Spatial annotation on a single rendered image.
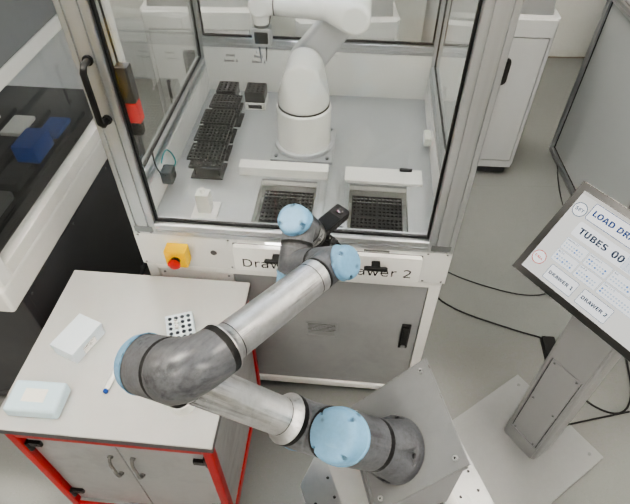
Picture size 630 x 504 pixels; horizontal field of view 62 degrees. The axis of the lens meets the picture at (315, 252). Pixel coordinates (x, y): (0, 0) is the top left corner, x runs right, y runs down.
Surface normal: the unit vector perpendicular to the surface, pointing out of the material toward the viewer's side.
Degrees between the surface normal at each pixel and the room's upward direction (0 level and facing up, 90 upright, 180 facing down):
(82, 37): 90
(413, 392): 45
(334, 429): 39
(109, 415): 0
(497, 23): 90
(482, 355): 0
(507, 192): 0
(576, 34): 90
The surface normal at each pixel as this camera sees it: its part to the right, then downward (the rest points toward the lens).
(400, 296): -0.09, 0.72
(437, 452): -0.69, -0.37
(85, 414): 0.00, -0.69
